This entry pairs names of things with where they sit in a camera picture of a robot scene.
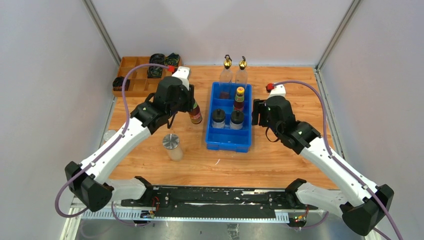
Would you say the yellow cap sauce bottle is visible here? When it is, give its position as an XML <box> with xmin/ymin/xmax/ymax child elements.
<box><xmin>188</xmin><ymin>101</ymin><xmax>203</xmax><ymax>124</ymax></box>
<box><xmin>233</xmin><ymin>86</ymin><xmax>245</xmax><ymax>112</ymax></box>

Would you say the black cap shaker jar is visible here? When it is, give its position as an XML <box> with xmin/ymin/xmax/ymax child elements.
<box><xmin>229</xmin><ymin>110</ymin><xmax>245</xmax><ymax>130</ymax></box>

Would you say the tall oil bottle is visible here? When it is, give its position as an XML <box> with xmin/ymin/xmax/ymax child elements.
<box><xmin>219</xmin><ymin>54</ymin><xmax>233</xmax><ymax>99</ymax></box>
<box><xmin>235</xmin><ymin>56</ymin><xmax>248</xmax><ymax>88</ymax></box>

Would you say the blue plastic divided bin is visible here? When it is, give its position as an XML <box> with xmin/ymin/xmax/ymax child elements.
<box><xmin>205</xmin><ymin>82</ymin><xmax>253</xmax><ymax>153</ymax></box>

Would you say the silver lid spice jar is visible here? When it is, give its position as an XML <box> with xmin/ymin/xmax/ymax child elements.
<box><xmin>162</xmin><ymin>133</ymin><xmax>183</xmax><ymax>162</ymax></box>

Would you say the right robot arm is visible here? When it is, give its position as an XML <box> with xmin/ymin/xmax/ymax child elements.
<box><xmin>251</xmin><ymin>95</ymin><xmax>394</xmax><ymax>236</ymax></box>

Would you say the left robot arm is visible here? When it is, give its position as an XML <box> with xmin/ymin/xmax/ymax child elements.
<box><xmin>65</xmin><ymin>74</ymin><xmax>195</xmax><ymax>212</ymax></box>

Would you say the wooden compartment tray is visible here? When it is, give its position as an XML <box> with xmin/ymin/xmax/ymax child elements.
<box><xmin>112</xmin><ymin>53</ymin><xmax>183</xmax><ymax>97</ymax></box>

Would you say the black roll left compartment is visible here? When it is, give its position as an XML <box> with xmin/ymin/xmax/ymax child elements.
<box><xmin>112</xmin><ymin>76</ymin><xmax>131</xmax><ymax>91</ymax></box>

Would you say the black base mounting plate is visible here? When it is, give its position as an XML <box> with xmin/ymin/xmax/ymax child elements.
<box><xmin>119</xmin><ymin>185</ymin><xmax>315</xmax><ymax>220</ymax></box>

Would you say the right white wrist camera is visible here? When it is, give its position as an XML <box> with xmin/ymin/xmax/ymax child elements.
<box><xmin>266</xmin><ymin>83</ymin><xmax>286</xmax><ymax>99</ymax></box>

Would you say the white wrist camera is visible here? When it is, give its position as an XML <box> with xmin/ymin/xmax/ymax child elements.
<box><xmin>266</xmin><ymin>83</ymin><xmax>286</xmax><ymax>99</ymax></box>
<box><xmin>171</xmin><ymin>66</ymin><xmax>191</xmax><ymax>90</ymax></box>

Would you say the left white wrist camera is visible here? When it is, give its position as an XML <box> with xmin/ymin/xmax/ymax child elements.
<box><xmin>171</xmin><ymin>66</ymin><xmax>191</xmax><ymax>90</ymax></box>

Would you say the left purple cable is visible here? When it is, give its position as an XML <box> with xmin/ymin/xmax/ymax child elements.
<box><xmin>54</xmin><ymin>63</ymin><xmax>176</xmax><ymax>228</ymax></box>

